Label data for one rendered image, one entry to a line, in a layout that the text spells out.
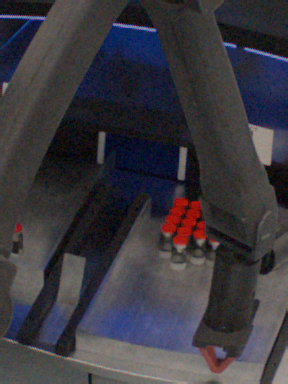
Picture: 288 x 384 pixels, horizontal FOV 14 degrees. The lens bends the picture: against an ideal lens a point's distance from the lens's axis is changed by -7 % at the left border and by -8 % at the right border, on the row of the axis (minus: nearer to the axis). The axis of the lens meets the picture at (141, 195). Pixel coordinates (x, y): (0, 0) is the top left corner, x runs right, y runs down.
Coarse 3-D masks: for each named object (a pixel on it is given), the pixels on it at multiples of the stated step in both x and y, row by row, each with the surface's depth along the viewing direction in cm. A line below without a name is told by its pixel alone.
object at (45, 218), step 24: (48, 168) 193; (72, 168) 193; (96, 168) 193; (48, 192) 187; (72, 192) 187; (96, 192) 186; (24, 216) 181; (48, 216) 181; (72, 216) 176; (24, 240) 176; (48, 240) 176; (24, 264) 165; (48, 264) 166
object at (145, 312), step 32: (160, 224) 182; (128, 256) 174; (128, 288) 168; (160, 288) 168; (192, 288) 169; (96, 320) 161; (128, 320) 162; (160, 320) 162; (192, 320) 162; (256, 320) 162; (96, 352) 155; (128, 352) 153; (160, 352) 151; (192, 352) 156; (224, 352) 156; (256, 352) 156
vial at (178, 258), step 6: (174, 240) 170; (180, 240) 170; (186, 240) 170; (174, 246) 170; (180, 246) 170; (186, 246) 170; (174, 252) 171; (180, 252) 170; (186, 252) 171; (174, 258) 171; (180, 258) 171; (186, 258) 172; (174, 264) 172; (180, 264) 171
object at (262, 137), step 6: (252, 126) 174; (258, 132) 174; (264, 132) 174; (270, 132) 173; (252, 138) 175; (258, 138) 175; (264, 138) 174; (270, 138) 174; (258, 144) 175; (264, 144) 175; (270, 144) 174; (258, 150) 176; (264, 150) 175; (270, 150) 175; (264, 156) 176; (270, 156) 176; (264, 162) 176; (270, 162) 176
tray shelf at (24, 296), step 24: (120, 192) 188; (168, 192) 189; (192, 192) 190; (120, 216) 183; (96, 240) 178; (96, 264) 173; (24, 288) 166; (24, 312) 161; (48, 312) 162; (48, 360) 155; (72, 360) 153; (96, 360) 153; (120, 360) 154
